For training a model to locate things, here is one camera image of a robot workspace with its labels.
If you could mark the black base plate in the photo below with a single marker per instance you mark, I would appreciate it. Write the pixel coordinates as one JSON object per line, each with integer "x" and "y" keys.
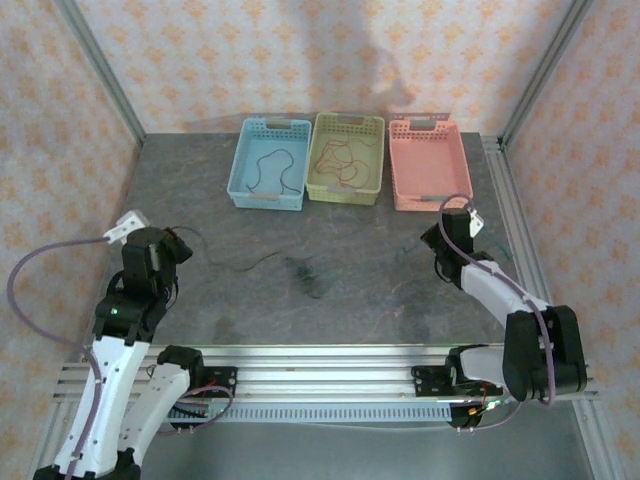
{"x": 227, "y": 382}
{"x": 425, "y": 380}

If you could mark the green plastic basket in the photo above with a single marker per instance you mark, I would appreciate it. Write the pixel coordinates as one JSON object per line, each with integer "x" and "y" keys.
{"x": 345, "y": 170}

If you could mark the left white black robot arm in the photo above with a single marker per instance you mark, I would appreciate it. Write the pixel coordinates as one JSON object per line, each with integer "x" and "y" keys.
{"x": 110, "y": 380}

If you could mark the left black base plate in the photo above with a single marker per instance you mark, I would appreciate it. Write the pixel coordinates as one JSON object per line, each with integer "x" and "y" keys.
{"x": 227, "y": 382}

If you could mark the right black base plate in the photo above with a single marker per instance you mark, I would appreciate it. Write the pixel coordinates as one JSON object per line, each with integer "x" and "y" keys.
{"x": 425, "y": 380}

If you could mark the aluminium frame post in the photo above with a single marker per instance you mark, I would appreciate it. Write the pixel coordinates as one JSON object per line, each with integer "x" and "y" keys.
{"x": 105, "y": 70}
{"x": 545, "y": 65}

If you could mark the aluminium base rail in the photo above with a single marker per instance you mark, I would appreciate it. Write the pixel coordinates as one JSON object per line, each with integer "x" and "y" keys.
{"x": 325, "y": 370}

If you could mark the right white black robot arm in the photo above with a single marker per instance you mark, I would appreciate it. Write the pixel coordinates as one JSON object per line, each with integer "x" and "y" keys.
{"x": 495, "y": 290}

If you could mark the blue plastic basket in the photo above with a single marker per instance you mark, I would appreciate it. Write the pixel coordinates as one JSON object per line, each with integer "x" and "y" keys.
{"x": 267, "y": 172}

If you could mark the black bracket below rail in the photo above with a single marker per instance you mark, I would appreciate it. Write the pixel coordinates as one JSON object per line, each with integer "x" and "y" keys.
{"x": 470, "y": 420}
{"x": 187, "y": 422}

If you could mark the aluminium frame leg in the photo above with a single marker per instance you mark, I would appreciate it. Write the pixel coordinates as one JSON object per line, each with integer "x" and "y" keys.
{"x": 50, "y": 430}
{"x": 592, "y": 440}

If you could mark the pink plastic basket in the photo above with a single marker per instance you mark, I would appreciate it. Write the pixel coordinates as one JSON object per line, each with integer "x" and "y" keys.
{"x": 430, "y": 165}

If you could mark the aluminium side rail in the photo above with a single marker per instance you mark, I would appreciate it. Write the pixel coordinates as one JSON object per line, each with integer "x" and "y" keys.
{"x": 510, "y": 200}

